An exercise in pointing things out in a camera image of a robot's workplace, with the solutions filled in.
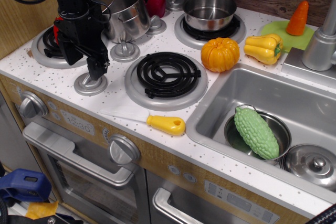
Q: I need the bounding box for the tall steel pot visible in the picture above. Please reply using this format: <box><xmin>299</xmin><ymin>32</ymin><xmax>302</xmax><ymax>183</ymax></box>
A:
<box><xmin>102</xmin><ymin>0</ymin><xmax>151</xmax><ymax>43</ymax></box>

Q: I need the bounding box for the silver dishwasher door handle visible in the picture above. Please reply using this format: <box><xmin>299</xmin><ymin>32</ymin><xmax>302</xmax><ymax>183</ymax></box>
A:
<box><xmin>152</xmin><ymin>187</ymin><xmax>202</xmax><ymax>224</ymax></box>

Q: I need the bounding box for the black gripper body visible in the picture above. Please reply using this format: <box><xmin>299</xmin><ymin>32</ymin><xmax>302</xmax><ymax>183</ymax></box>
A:
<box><xmin>54</xmin><ymin>1</ymin><xmax>109</xmax><ymax>65</ymax></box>

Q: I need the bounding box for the orange toy pumpkin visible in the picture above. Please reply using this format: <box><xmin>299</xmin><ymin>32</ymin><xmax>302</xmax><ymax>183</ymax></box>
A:
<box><xmin>201</xmin><ymin>38</ymin><xmax>240</xmax><ymax>72</ymax></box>

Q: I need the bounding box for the green toy bitter gourd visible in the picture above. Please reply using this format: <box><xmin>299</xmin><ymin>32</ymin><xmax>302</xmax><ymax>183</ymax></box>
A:
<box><xmin>234</xmin><ymin>106</ymin><xmax>280</xmax><ymax>160</ymax></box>

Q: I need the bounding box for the yellow handled toy knife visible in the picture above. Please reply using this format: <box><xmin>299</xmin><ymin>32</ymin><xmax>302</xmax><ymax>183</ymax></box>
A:
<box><xmin>100</xmin><ymin>106</ymin><xmax>186</xmax><ymax>135</ymax></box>

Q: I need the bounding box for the black back coil burner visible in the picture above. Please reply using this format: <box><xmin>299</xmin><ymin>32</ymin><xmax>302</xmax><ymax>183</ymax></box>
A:
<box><xmin>182</xmin><ymin>15</ymin><xmax>241</xmax><ymax>41</ymax></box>

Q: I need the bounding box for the steel saucepan on burner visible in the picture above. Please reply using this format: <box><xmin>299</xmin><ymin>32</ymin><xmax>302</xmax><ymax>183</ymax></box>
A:
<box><xmin>183</xmin><ymin>0</ymin><xmax>237</xmax><ymax>31</ymax></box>

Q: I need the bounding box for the blue clamp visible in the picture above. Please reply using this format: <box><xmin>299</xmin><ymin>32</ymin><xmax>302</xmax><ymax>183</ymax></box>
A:
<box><xmin>1</xmin><ymin>168</ymin><xmax>52</xmax><ymax>202</ymax></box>

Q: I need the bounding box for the yellow cloth scrap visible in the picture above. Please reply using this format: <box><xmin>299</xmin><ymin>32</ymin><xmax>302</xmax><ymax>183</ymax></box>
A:
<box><xmin>25</xmin><ymin>201</ymin><xmax>58</xmax><ymax>220</ymax></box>

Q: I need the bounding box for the silver oven door handle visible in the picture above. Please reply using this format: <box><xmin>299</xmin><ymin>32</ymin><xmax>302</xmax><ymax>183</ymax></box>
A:
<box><xmin>23</xmin><ymin>122</ymin><xmax>134</xmax><ymax>190</ymax></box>

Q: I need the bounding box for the silver stove knob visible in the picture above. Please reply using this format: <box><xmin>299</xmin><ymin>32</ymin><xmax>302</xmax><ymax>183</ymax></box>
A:
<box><xmin>74</xmin><ymin>73</ymin><xmax>108</xmax><ymax>96</ymax></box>
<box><xmin>146</xmin><ymin>15</ymin><xmax>166</xmax><ymax>35</ymax></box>
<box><xmin>110</xmin><ymin>41</ymin><xmax>140</xmax><ymax>62</ymax></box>
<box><xmin>166</xmin><ymin>0</ymin><xmax>186</xmax><ymax>12</ymax></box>

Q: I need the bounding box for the green round plate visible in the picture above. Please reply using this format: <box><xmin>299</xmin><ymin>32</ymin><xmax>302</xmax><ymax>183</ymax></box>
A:
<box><xmin>260</xmin><ymin>21</ymin><xmax>314</xmax><ymax>52</ymax></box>

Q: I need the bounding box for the silver left oven dial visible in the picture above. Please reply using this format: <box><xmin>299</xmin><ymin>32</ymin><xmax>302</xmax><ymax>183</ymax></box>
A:
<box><xmin>19</xmin><ymin>91</ymin><xmax>49</xmax><ymax>119</ymax></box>

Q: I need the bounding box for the dark red toy vegetable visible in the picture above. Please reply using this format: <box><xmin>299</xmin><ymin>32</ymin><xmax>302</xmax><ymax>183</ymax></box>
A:
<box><xmin>146</xmin><ymin>0</ymin><xmax>166</xmax><ymax>18</ymax></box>

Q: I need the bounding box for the black coil burner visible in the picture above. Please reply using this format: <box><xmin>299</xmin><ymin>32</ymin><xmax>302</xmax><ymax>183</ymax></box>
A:
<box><xmin>43</xmin><ymin>27</ymin><xmax>64</xmax><ymax>59</ymax></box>
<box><xmin>182</xmin><ymin>15</ymin><xmax>241</xmax><ymax>41</ymax></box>
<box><xmin>136</xmin><ymin>52</ymin><xmax>201</xmax><ymax>99</ymax></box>

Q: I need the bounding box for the orange toy carrot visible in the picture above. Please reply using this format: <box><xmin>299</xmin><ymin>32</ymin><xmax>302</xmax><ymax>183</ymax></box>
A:
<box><xmin>286</xmin><ymin>1</ymin><xmax>309</xmax><ymax>36</ymax></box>

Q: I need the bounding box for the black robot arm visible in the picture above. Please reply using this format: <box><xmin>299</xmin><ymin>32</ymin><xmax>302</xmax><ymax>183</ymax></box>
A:
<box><xmin>54</xmin><ymin>0</ymin><xmax>109</xmax><ymax>80</ymax></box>

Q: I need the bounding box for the silver back stove knob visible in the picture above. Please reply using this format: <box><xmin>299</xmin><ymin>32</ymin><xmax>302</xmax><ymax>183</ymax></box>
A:
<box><xmin>166</xmin><ymin>0</ymin><xmax>186</xmax><ymax>12</ymax></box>

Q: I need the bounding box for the steel lid in sink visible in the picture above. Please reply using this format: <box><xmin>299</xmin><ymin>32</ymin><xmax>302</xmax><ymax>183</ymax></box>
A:
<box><xmin>280</xmin><ymin>144</ymin><xmax>335</xmax><ymax>192</ymax></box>

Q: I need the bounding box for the black front coil burner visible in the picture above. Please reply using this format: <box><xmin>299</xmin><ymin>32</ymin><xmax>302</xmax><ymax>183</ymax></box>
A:
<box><xmin>136</xmin><ymin>52</ymin><xmax>201</xmax><ymax>99</ymax></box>

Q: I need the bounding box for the silver right oven dial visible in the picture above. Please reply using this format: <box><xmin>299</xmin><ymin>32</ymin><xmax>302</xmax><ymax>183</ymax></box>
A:
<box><xmin>108</xmin><ymin>134</ymin><xmax>141</xmax><ymax>166</ymax></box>

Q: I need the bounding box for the red toy under gripper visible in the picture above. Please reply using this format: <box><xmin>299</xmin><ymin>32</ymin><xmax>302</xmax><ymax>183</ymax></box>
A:
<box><xmin>53</xmin><ymin>17</ymin><xmax>63</xmax><ymax>44</ymax></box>

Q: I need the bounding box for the small steel pot in sink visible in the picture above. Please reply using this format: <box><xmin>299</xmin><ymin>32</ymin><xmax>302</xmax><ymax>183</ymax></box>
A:
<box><xmin>224</xmin><ymin>104</ymin><xmax>291</xmax><ymax>165</ymax></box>

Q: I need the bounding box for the black left coil burner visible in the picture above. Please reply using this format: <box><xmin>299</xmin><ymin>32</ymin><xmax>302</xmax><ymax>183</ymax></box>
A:
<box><xmin>43</xmin><ymin>27</ymin><xmax>64</xmax><ymax>59</ymax></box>

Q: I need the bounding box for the silver faucet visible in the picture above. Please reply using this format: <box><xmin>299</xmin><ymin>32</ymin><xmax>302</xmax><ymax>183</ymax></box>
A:
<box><xmin>302</xmin><ymin>0</ymin><xmax>335</xmax><ymax>71</ymax></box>

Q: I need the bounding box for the silver sink basin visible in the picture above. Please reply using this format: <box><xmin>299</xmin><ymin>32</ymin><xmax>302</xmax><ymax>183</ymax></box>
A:
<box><xmin>186</xmin><ymin>64</ymin><xmax>335</xmax><ymax>204</ymax></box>

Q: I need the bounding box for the yellow toy bell pepper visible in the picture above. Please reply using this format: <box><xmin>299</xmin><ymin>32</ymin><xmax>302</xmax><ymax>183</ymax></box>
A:
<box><xmin>244</xmin><ymin>34</ymin><xmax>283</xmax><ymax>65</ymax></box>

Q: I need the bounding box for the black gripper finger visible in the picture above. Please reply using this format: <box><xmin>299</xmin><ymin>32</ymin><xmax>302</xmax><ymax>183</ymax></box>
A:
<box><xmin>87</xmin><ymin>55</ymin><xmax>110</xmax><ymax>80</ymax></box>

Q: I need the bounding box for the silver oven dial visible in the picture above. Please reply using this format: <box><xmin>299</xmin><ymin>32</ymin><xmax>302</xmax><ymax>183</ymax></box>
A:
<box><xmin>19</xmin><ymin>91</ymin><xmax>49</xmax><ymax>119</ymax></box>
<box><xmin>108</xmin><ymin>134</ymin><xmax>141</xmax><ymax>166</ymax></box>

